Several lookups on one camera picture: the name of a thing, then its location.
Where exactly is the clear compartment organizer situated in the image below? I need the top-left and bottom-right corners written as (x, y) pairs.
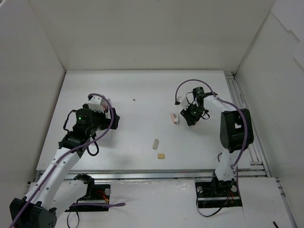
top-left (96, 102), bottom-right (113, 142)

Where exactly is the aluminium rail front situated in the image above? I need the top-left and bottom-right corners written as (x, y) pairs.
top-left (35, 169), bottom-right (269, 182)

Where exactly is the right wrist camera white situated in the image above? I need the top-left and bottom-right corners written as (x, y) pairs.
top-left (175, 96), bottom-right (190, 110)

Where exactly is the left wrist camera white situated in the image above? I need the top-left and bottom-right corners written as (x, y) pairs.
top-left (88, 95), bottom-right (107, 113)

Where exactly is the white eraser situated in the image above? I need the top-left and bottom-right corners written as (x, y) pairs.
top-left (152, 139), bottom-right (159, 150)

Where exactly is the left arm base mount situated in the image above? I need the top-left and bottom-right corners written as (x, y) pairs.
top-left (65, 174), bottom-right (111, 212)

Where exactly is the tan eraser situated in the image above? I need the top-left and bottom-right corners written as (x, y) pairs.
top-left (157, 153), bottom-right (165, 159)

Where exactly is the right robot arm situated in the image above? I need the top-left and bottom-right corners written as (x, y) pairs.
top-left (180, 87), bottom-right (254, 196)

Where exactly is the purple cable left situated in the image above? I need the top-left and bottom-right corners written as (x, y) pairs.
top-left (9, 93), bottom-right (126, 228)

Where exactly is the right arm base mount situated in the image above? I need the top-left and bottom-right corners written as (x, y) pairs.
top-left (195, 181), bottom-right (243, 209)

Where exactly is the purple cable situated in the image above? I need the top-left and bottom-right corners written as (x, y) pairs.
top-left (9, 93), bottom-right (126, 228)
top-left (175, 79), bottom-right (249, 181)

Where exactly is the pink mini stapler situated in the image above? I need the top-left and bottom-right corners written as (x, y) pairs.
top-left (170, 113), bottom-right (179, 124)

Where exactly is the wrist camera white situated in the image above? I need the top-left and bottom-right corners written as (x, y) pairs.
top-left (175, 96), bottom-right (190, 110)
top-left (88, 95), bottom-right (107, 113)

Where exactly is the aluminium rail right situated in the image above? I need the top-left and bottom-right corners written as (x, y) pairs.
top-left (224, 71), bottom-right (270, 178)

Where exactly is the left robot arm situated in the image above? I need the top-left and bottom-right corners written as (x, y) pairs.
top-left (9, 104), bottom-right (120, 228)

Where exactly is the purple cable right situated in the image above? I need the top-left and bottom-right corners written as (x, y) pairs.
top-left (175, 79), bottom-right (249, 181)

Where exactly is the aluminium rail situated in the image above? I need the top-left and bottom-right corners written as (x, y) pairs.
top-left (35, 169), bottom-right (269, 182)
top-left (224, 71), bottom-right (270, 178)

